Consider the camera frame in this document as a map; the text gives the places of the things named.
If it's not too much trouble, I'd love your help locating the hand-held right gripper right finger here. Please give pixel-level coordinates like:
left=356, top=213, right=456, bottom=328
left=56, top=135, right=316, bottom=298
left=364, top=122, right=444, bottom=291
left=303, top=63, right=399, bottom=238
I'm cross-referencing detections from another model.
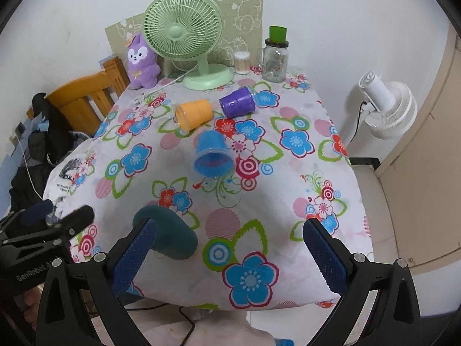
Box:
left=303, top=218, right=423, bottom=346

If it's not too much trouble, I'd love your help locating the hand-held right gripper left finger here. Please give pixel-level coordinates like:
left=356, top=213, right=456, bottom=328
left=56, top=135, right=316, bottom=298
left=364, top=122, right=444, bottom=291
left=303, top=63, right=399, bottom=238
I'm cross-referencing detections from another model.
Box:
left=35, top=218, right=159, bottom=346

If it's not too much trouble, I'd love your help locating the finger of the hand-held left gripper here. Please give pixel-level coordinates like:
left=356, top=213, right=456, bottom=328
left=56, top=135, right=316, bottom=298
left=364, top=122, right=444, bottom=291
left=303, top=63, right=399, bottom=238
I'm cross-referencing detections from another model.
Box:
left=7, top=205, right=95, bottom=251
left=0, top=200, right=54, bottom=233

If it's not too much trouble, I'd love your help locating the dark green cup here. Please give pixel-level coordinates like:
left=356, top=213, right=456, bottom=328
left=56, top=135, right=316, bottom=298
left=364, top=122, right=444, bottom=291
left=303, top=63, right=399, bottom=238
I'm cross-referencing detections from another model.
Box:
left=133, top=205, right=199, bottom=260

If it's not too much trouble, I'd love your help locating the blue cup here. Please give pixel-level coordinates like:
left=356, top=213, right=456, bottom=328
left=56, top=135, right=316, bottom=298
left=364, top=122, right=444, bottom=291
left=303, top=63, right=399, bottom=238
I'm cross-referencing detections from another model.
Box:
left=193, top=130, right=236, bottom=178

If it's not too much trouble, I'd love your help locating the orange cup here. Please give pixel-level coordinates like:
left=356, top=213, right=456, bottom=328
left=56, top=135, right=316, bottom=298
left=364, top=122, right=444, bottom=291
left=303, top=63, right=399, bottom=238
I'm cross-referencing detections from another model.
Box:
left=174, top=99, right=213, bottom=132

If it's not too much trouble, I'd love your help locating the purple cup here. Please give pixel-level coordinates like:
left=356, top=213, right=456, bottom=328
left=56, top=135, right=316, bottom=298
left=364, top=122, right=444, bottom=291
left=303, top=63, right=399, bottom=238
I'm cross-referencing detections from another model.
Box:
left=219, top=86, right=257, bottom=118

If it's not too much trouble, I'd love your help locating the small green cup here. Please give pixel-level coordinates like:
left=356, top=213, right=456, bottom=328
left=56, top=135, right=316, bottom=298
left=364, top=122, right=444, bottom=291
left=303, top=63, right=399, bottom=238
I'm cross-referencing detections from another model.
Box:
left=269, top=25, right=288, bottom=43

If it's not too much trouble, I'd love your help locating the white printed shirt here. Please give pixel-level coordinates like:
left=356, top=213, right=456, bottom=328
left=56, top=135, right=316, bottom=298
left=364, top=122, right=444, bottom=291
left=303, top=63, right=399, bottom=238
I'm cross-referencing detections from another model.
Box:
left=43, top=140, right=98, bottom=210

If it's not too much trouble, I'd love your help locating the pile of dark clothes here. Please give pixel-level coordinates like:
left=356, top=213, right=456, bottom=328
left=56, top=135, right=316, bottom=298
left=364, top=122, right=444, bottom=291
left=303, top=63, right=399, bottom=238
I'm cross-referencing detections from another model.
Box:
left=7, top=93, right=94, bottom=217

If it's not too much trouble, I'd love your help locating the floral tablecloth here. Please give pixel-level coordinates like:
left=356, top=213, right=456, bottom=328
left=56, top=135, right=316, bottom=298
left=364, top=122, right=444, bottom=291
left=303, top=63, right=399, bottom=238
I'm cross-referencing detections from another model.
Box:
left=42, top=65, right=371, bottom=311

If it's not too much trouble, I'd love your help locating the wooden chair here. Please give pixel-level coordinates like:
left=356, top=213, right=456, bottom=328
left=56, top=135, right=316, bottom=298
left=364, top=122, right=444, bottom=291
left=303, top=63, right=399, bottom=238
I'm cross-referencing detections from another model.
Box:
left=45, top=57, right=130, bottom=138

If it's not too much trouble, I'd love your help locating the beige door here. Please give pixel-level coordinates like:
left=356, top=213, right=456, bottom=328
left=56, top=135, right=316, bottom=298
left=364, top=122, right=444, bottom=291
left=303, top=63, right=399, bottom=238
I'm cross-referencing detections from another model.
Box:
left=375, top=25, right=461, bottom=271

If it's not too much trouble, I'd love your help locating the white standing fan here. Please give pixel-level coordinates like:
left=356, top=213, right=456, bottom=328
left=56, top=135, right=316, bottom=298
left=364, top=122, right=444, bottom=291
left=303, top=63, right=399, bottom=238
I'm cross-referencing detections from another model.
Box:
left=342, top=72, right=418, bottom=169

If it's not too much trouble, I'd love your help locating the purple plush toy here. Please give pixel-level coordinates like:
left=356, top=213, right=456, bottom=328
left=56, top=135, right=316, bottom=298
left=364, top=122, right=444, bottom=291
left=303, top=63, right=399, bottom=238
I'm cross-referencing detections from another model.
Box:
left=124, top=32, right=161, bottom=90

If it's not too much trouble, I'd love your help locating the glass jar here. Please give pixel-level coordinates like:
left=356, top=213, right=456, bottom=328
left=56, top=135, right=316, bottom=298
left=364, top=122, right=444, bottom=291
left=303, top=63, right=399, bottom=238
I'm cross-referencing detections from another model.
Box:
left=260, top=38, right=290, bottom=82

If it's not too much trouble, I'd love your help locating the green desk fan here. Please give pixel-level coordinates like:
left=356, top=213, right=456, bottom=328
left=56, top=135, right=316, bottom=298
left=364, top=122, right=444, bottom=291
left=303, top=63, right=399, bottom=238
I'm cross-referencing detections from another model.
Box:
left=143, top=0, right=234, bottom=90

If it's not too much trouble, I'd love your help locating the cotton swab container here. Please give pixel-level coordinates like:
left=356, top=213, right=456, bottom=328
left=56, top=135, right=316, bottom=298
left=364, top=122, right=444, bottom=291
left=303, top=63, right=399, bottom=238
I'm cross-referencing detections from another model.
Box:
left=233, top=51, right=252, bottom=76

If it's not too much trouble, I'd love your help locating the printed cardboard sheet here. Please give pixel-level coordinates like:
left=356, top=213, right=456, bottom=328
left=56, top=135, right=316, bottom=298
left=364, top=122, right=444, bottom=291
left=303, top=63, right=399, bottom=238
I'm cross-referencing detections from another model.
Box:
left=104, top=0, right=263, bottom=76

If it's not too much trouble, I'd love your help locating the white charging cable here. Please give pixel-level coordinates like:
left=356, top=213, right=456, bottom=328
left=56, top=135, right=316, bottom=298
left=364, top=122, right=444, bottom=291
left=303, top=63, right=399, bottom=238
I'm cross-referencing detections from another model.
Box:
left=12, top=135, right=44, bottom=202

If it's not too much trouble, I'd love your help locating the black cable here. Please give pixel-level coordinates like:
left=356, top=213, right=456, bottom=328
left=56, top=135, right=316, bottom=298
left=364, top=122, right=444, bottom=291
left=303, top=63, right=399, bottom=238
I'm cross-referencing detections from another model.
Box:
left=126, top=304, right=197, bottom=346

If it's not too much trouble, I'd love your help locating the white fan cable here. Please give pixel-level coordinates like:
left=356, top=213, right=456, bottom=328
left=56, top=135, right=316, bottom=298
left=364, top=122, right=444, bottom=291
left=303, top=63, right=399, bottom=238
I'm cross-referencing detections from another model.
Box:
left=144, top=74, right=188, bottom=96

